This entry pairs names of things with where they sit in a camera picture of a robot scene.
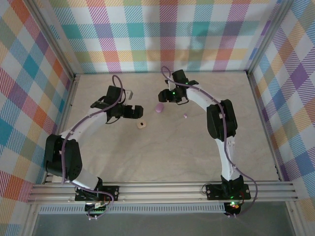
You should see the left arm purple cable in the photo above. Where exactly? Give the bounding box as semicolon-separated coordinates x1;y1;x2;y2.
61;74;124;219

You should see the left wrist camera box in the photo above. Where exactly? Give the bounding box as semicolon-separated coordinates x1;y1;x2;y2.
122;89;134;102

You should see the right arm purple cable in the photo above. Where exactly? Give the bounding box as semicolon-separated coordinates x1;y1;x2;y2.
161;65;258;218

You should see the aluminium frame post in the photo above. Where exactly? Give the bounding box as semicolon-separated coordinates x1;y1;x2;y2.
23;203;41;236
246;0;290;76
29;0;77;77
285;201;305;236

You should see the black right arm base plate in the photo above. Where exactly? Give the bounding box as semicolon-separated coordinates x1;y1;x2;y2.
205;183;252;201

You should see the grey slotted cable duct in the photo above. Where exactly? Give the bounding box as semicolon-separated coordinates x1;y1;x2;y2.
39;205;226;215

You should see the aluminium mounting rail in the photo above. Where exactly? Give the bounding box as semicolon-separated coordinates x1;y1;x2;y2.
26;181;299;204

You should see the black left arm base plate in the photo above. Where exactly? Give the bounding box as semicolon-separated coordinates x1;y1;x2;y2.
74;185;121;203

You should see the aluminium floor side rail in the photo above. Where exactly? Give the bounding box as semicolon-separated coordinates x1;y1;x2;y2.
43;73;81;184
247;71;284;181

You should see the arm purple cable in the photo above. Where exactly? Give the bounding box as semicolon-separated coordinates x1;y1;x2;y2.
61;74;124;219
161;65;258;218

